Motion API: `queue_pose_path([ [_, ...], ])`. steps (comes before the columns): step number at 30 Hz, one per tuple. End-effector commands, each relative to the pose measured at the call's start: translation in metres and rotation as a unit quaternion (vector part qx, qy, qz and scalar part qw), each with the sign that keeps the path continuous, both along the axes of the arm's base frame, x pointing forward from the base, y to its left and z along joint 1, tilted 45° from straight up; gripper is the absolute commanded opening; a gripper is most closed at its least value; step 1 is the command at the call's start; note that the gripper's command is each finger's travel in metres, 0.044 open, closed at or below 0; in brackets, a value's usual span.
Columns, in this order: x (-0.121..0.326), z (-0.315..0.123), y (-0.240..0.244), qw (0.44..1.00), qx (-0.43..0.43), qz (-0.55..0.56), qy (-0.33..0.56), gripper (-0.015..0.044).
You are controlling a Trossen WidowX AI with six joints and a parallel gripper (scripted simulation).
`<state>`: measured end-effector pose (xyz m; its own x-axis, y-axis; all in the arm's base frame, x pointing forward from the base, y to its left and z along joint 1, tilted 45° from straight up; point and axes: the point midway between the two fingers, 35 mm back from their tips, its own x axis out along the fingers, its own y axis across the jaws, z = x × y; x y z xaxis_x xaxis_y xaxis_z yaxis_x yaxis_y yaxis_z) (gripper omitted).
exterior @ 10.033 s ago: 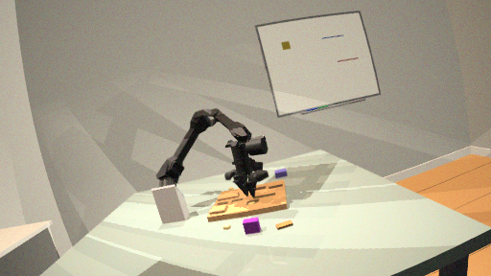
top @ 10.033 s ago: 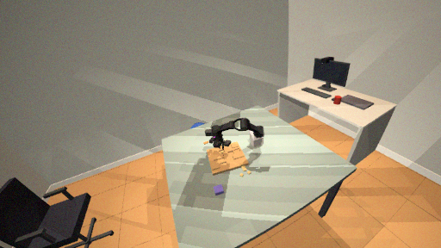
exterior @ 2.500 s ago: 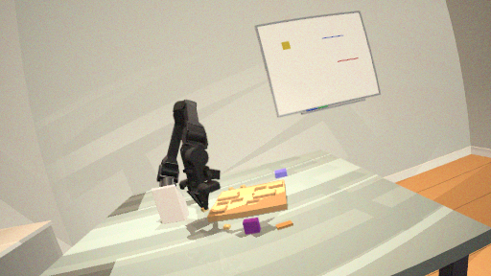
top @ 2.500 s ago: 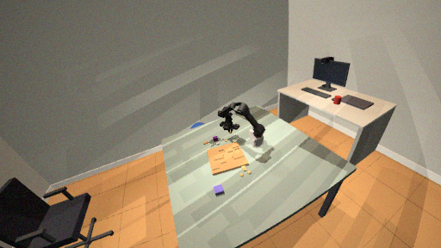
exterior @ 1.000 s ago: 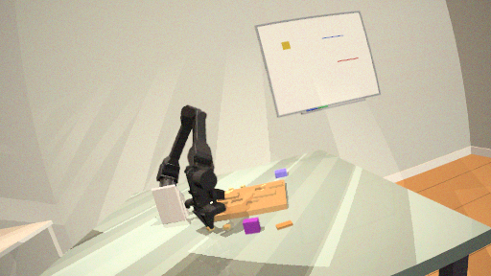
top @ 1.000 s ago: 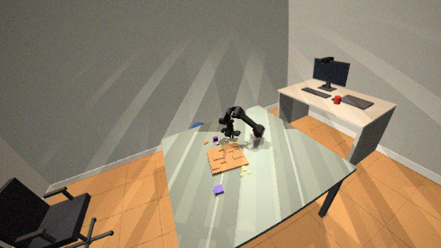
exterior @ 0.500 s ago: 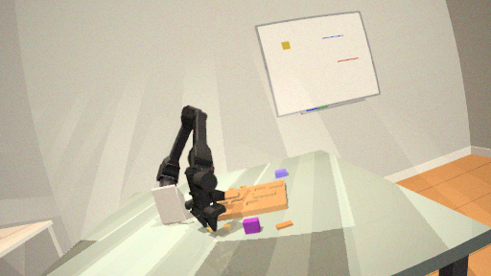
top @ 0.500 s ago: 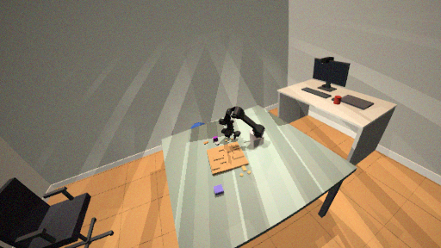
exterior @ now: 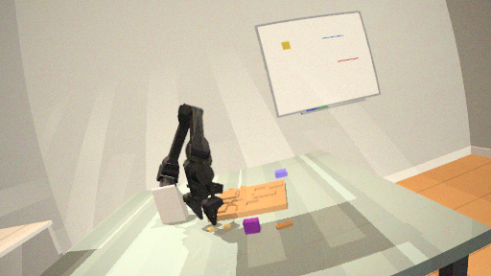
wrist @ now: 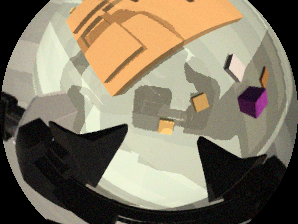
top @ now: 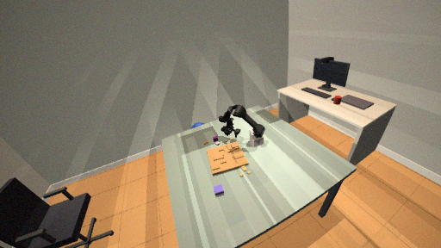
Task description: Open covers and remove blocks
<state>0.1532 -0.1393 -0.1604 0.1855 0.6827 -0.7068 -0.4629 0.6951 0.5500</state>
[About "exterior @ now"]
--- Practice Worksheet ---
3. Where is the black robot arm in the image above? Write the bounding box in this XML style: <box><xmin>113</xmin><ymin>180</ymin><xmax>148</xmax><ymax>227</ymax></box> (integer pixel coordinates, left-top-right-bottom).
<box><xmin>156</xmin><ymin>103</ymin><xmax>223</xmax><ymax>196</ymax></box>

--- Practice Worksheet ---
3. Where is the purple rectangular block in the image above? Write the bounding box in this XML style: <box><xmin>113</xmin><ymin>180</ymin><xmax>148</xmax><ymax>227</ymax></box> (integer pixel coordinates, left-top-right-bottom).
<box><xmin>275</xmin><ymin>169</ymin><xmax>287</xmax><ymax>178</ymax></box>

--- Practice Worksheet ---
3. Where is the magenta block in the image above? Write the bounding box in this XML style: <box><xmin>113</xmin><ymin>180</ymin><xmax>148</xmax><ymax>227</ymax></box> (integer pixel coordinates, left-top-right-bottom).
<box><xmin>243</xmin><ymin>218</ymin><xmax>261</xmax><ymax>234</ymax></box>

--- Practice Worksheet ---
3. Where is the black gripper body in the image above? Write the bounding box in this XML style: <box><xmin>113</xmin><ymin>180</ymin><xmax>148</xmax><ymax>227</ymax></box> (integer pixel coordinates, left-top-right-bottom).
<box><xmin>183</xmin><ymin>182</ymin><xmax>224</xmax><ymax>211</ymax></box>

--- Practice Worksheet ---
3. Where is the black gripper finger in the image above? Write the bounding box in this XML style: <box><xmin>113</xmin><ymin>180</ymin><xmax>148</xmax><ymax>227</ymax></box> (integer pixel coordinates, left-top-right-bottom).
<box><xmin>186</xmin><ymin>201</ymin><xmax>203</xmax><ymax>220</ymax></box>
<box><xmin>202</xmin><ymin>206</ymin><xmax>222</xmax><ymax>225</ymax></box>

